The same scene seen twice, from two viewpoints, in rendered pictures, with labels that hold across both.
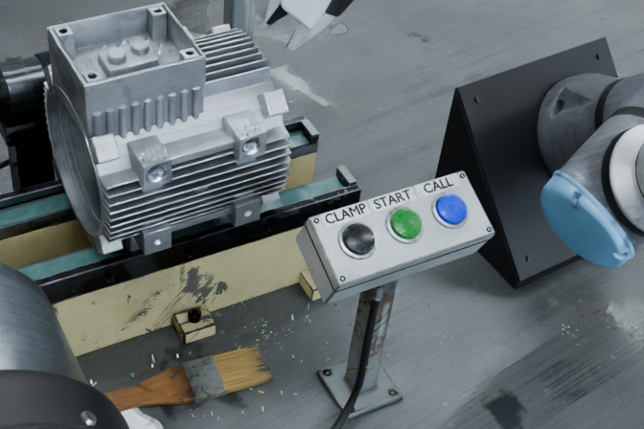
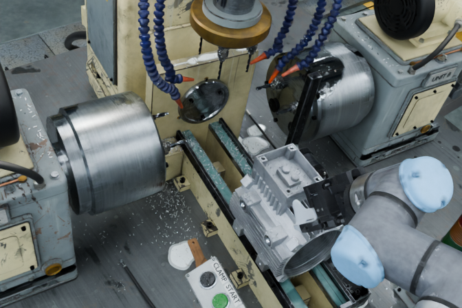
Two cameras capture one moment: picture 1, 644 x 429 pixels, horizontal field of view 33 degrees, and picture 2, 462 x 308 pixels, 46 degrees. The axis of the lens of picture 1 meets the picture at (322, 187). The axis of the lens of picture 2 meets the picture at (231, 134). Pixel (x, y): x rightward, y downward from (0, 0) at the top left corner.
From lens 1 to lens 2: 0.89 m
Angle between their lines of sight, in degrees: 59
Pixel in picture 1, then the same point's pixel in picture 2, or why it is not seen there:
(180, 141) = (264, 211)
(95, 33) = (301, 162)
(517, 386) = not seen: outside the picture
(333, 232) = (210, 267)
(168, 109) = (271, 199)
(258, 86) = (301, 236)
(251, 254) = (266, 287)
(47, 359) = (116, 157)
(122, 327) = (230, 247)
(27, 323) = (131, 150)
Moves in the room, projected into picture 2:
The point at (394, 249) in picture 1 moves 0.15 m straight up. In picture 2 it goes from (206, 298) to (216, 256)
